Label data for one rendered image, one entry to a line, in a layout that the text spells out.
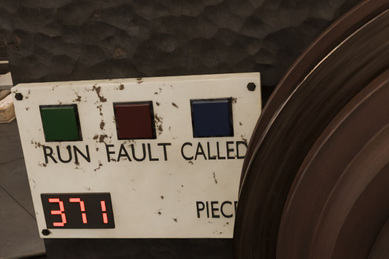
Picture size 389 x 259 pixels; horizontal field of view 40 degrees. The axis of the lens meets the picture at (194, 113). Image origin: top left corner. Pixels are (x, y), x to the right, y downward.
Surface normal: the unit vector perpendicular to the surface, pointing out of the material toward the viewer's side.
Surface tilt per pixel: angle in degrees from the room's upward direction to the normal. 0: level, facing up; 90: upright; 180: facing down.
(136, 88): 90
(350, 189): 64
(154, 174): 90
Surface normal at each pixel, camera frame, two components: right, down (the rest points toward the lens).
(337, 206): -0.90, -0.17
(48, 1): -0.14, 0.32
